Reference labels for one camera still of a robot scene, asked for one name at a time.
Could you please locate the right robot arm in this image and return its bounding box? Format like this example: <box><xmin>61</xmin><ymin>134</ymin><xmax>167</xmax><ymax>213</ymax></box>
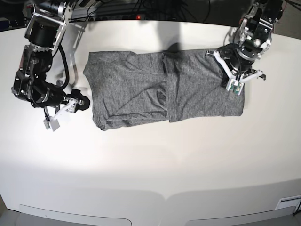
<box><xmin>11</xmin><ymin>0</ymin><xmax>90</xmax><ymax>131</ymax></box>

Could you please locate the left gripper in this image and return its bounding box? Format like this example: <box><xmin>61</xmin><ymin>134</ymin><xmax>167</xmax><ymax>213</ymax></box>
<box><xmin>206</xmin><ymin>48</ymin><xmax>266</xmax><ymax>95</ymax></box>

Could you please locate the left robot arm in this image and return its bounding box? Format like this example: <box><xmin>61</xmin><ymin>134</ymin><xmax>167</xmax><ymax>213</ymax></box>
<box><xmin>206</xmin><ymin>0</ymin><xmax>283</xmax><ymax>95</ymax></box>

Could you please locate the grey T-shirt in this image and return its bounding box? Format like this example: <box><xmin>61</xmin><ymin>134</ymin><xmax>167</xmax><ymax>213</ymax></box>
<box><xmin>83</xmin><ymin>49</ymin><xmax>245</xmax><ymax>131</ymax></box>

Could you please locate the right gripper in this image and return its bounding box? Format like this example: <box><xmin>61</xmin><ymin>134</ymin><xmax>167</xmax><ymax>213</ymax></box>
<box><xmin>43</xmin><ymin>89</ymin><xmax>90</xmax><ymax>131</ymax></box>

